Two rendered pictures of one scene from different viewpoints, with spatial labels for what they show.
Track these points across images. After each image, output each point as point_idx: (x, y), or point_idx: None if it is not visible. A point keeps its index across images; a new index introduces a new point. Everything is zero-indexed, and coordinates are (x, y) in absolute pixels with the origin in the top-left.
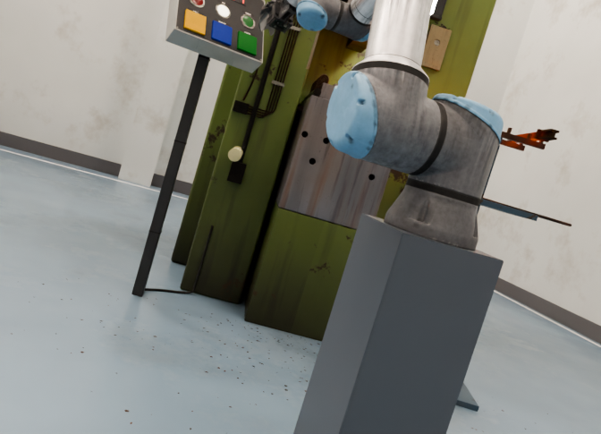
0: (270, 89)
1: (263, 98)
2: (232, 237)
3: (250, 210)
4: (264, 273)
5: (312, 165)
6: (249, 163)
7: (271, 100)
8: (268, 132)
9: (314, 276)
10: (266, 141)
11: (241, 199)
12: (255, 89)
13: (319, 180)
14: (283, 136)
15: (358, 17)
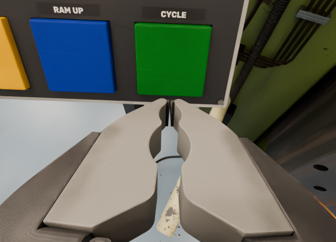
0: (291, 24)
1: (273, 38)
2: None
3: (239, 135)
4: None
5: (317, 190)
6: (241, 105)
7: (287, 46)
8: (272, 83)
9: None
10: (267, 92)
11: (230, 126)
12: (259, 21)
13: (323, 201)
14: (298, 92)
15: None
